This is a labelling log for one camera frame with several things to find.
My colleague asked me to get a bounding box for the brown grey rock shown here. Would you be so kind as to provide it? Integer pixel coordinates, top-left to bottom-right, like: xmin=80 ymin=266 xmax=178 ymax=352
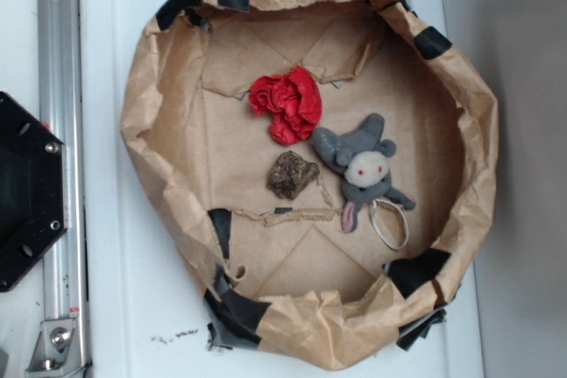
xmin=268 ymin=150 xmax=320 ymax=200

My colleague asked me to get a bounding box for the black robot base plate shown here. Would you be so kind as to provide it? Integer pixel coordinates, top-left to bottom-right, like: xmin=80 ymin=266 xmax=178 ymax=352
xmin=1 ymin=92 xmax=66 ymax=293

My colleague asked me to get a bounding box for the metal corner bracket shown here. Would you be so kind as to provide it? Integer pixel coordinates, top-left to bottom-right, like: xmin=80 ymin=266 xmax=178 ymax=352
xmin=25 ymin=318 xmax=86 ymax=377

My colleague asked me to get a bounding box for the brown paper bin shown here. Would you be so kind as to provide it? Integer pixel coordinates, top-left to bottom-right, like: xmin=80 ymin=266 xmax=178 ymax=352
xmin=120 ymin=0 xmax=498 ymax=370

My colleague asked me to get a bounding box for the grey plush mouse toy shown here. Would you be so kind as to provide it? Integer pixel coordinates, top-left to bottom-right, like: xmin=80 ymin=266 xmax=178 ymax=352
xmin=312 ymin=113 xmax=416 ymax=233

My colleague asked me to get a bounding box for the white elastic loop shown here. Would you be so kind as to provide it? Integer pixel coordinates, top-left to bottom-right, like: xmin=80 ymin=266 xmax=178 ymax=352
xmin=369 ymin=199 xmax=410 ymax=251

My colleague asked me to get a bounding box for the white plastic tray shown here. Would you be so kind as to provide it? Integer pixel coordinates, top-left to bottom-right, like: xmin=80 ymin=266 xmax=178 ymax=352
xmin=77 ymin=0 xmax=486 ymax=378

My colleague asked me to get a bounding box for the aluminium extrusion rail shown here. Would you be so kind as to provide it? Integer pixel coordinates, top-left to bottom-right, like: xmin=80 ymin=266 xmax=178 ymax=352
xmin=38 ymin=0 xmax=92 ymax=377

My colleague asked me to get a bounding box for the red crumpled paper ball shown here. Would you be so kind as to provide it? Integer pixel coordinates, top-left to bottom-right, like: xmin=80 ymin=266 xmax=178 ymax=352
xmin=248 ymin=66 xmax=322 ymax=146

